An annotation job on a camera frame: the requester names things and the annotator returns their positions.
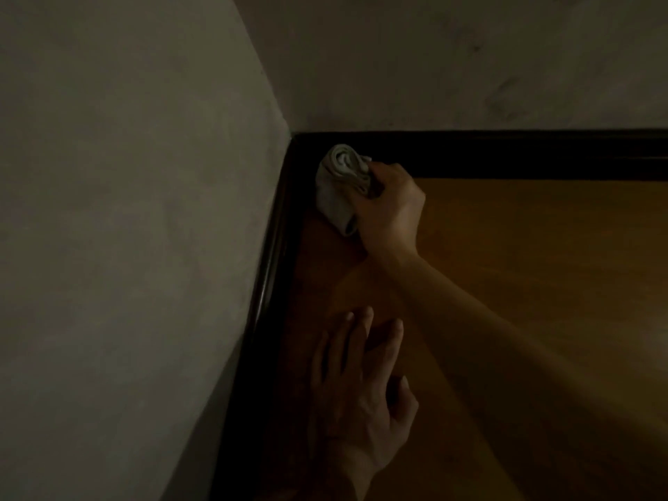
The person's left hand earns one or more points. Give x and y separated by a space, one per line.
355 412

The grey cleaning cloth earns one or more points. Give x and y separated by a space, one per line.
336 193

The person's right forearm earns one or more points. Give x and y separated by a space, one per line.
522 370

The person's right hand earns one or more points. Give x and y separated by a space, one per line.
391 219

